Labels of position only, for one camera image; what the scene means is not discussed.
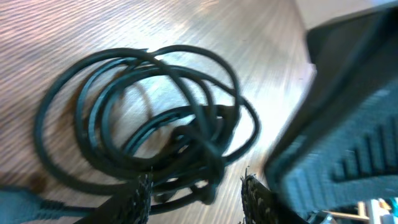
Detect black usb cable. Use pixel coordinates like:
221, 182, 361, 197
0, 44, 262, 222

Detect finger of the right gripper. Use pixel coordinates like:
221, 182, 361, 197
264, 7, 397, 213

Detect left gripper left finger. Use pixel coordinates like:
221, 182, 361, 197
76, 174, 153, 224

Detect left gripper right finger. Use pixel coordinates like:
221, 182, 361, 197
241, 175, 308, 224

